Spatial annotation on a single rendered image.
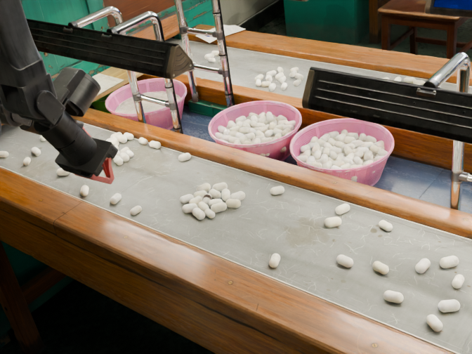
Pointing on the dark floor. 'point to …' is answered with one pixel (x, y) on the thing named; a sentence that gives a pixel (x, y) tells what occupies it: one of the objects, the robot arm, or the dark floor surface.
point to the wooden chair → (416, 8)
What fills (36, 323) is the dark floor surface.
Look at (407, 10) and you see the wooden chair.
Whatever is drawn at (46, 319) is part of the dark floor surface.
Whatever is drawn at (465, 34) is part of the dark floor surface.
